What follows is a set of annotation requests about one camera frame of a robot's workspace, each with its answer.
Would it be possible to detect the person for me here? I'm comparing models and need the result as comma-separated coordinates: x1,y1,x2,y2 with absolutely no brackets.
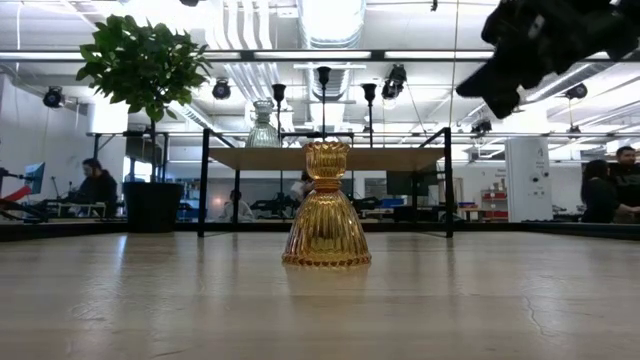
74,157,119,219
608,145,640,225
579,159,640,225
291,169,316,202
219,189,256,224

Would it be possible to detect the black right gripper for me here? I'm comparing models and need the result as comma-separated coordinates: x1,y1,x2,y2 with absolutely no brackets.
455,0,612,121

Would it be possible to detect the tall black candlestick holder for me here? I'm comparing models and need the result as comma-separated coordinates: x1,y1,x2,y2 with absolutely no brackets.
316,65,332,143

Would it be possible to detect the white pillar kiosk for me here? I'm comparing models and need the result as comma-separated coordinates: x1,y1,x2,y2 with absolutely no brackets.
504,137,554,223

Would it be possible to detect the green glass candle holder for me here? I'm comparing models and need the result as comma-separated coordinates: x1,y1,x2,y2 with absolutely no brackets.
244,98,282,149

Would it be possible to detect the green leafy plant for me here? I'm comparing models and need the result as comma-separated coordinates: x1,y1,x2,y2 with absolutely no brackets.
75,13,214,185

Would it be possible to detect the black overhead frame beam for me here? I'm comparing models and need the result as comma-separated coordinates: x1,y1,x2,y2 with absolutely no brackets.
0,48,640,64

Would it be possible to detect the red storage rack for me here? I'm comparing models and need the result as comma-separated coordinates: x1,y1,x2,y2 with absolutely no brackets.
480,188,510,221

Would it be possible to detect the wooden shelf with black frame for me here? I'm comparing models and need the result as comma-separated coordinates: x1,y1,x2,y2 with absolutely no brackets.
197,126,455,239

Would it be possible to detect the black plant pot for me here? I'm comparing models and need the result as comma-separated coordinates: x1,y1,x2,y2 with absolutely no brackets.
122,180,185,235

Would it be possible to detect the black aluminium table frame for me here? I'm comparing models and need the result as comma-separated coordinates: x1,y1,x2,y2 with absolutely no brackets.
0,218,640,242

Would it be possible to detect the amber glass candle holder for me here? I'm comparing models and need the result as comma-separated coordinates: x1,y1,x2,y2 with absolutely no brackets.
280,140,373,268

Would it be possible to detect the silver ventilation duct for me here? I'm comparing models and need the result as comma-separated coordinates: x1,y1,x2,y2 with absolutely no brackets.
296,0,370,51

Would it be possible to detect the computer monitor on arm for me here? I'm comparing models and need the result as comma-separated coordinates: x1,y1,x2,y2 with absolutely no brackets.
23,161,47,196

